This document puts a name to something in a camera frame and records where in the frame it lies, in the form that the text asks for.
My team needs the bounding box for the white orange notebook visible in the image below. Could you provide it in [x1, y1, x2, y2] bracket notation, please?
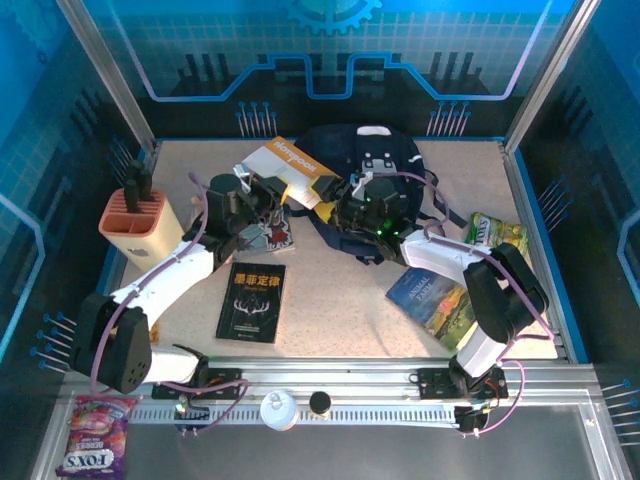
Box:
[241, 136, 347, 211]

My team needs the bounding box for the illustrated warrior cover book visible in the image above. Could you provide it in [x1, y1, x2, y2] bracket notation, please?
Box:
[238, 203, 297, 254]

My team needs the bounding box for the navy blue backpack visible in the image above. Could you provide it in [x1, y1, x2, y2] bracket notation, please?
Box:
[292, 124, 451, 266]

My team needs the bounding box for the black antler cover book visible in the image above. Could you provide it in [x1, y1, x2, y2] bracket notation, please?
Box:
[215, 261, 289, 345]

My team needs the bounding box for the Animal Farm book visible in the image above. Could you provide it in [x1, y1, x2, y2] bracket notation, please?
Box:
[384, 267, 481, 351]

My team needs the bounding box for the green yellow Fox's candy bag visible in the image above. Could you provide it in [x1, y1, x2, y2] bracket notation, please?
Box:
[464, 212, 530, 259]

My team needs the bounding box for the purple Fox's candy bag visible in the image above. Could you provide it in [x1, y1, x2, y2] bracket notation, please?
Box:
[54, 394, 139, 479]

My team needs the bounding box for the beige knife block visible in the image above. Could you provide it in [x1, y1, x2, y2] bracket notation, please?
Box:
[98, 188, 186, 274]

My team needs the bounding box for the black round cap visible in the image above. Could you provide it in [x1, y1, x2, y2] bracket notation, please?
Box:
[308, 391, 333, 416]

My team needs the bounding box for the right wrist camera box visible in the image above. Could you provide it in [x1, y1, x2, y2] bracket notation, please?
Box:
[349, 169, 374, 194]

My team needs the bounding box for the aluminium table side rail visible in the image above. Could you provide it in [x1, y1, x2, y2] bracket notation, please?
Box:
[499, 142, 571, 361]

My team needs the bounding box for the aluminium mounting rail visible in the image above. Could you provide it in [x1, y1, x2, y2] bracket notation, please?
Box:
[59, 357, 601, 401]

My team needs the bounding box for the aluminium frame post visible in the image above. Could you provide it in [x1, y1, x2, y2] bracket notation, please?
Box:
[54, 0, 159, 156]
[502, 0, 601, 154]

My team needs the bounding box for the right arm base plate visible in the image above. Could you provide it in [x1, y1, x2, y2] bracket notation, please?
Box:
[417, 367, 509, 401]

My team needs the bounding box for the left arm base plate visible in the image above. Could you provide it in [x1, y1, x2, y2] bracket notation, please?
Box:
[151, 367, 244, 401]

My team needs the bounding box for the white slotted cable duct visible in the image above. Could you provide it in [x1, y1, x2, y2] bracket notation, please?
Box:
[127, 403, 459, 426]

